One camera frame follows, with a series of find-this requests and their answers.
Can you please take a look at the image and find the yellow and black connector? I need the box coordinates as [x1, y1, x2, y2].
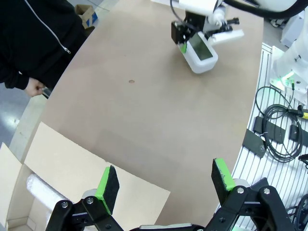
[291, 105, 308, 120]

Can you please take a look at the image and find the black mounting plate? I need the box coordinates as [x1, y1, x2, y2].
[241, 129, 266, 159]
[252, 116, 286, 144]

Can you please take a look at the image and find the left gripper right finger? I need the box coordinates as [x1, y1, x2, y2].
[204, 157, 297, 231]

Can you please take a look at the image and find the brown cardboard box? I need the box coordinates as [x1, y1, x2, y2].
[0, 121, 172, 231]

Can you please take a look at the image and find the black coiled cable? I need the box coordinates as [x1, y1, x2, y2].
[254, 86, 306, 162]

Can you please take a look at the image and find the person's right forearm black sleeve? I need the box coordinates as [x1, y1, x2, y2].
[0, 48, 33, 90]

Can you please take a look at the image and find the person in black zip jacket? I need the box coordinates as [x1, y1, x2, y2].
[0, 0, 89, 91]

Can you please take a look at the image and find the black handheld device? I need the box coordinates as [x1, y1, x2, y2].
[40, 87, 52, 100]

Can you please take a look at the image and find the blue and brown carton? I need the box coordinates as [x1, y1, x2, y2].
[74, 4, 98, 28]

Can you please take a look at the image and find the white digital clock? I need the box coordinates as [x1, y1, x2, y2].
[184, 31, 219, 74]

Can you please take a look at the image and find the black braided cable sleeve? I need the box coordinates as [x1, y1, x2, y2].
[225, 0, 308, 19]

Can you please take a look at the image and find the plain bubble-wrapped clock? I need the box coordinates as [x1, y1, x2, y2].
[26, 174, 73, 217]

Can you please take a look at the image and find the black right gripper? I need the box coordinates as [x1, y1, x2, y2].
[171, 10, 218, 53]

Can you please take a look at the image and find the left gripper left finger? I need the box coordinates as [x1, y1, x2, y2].
[45, 165, 126, 231]

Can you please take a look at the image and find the aluminium slotted base plate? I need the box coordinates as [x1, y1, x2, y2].
[214, 42, 308, 231]

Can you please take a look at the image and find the person's right hand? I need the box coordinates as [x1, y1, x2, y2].
[24, 77, 48, 98]

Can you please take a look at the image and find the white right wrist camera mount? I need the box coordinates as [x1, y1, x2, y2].
[206, 6, 245, 45]

